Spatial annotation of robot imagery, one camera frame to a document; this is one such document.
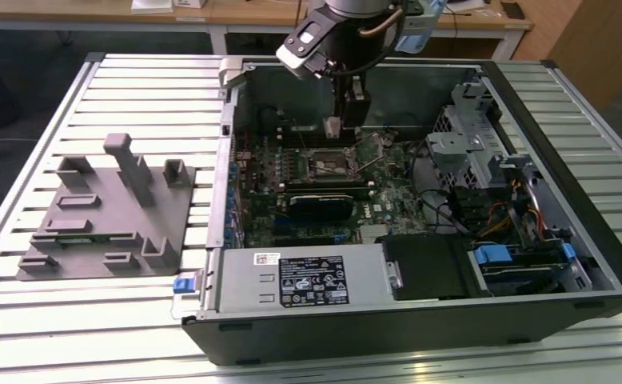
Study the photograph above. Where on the blue release latch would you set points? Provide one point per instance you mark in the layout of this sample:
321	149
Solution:
184	285

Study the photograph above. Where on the hard disk in blue carrier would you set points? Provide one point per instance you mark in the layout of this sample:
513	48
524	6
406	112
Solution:
489	256

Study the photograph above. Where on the CPU socket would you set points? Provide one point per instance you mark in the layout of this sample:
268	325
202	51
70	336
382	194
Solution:
325	164

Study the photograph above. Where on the silver CPU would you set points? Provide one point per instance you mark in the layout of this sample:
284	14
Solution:
332	128

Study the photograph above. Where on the white labelled box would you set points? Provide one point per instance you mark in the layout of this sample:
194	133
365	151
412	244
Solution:
189	3

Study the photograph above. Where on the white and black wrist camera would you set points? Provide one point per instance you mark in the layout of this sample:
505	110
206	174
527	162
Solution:
301	44

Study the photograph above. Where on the silver disk bay cage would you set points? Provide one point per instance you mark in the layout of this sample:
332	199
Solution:
448	146

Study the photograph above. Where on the metal locking lever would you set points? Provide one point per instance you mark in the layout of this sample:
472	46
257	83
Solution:
301	141

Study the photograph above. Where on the wooden desk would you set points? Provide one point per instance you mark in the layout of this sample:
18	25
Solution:
63	16

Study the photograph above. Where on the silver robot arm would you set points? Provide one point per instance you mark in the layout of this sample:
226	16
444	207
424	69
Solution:
352	6

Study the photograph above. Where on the grey parts rack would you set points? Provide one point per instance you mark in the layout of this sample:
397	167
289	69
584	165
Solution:
111	224

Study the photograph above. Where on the green RAM stick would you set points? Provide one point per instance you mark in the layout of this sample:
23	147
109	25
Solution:
87	238

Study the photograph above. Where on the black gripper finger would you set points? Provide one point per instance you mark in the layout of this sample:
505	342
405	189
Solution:
354	116

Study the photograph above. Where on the green motherboard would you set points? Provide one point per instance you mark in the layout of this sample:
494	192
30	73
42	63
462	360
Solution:
258	214

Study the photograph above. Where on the small black desk item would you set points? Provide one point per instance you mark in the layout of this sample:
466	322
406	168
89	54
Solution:
512	10

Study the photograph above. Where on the white cardboard box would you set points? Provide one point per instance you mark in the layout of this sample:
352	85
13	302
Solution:
151	6

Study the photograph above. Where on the silver power supply unit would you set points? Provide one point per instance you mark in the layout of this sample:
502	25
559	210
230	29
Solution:
245	288

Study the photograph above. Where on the black open PC case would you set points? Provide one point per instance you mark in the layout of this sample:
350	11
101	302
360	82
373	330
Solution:
341	340

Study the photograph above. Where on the black graphics card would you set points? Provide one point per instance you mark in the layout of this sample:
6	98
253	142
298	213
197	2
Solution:
317	207

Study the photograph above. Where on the wooden cabinet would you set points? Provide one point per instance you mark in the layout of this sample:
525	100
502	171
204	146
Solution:
603	48

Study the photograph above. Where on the round coin cell battery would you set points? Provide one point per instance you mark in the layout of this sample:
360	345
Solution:
389	139

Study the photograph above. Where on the silver chipset heat sink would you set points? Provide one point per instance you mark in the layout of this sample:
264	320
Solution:
374	233

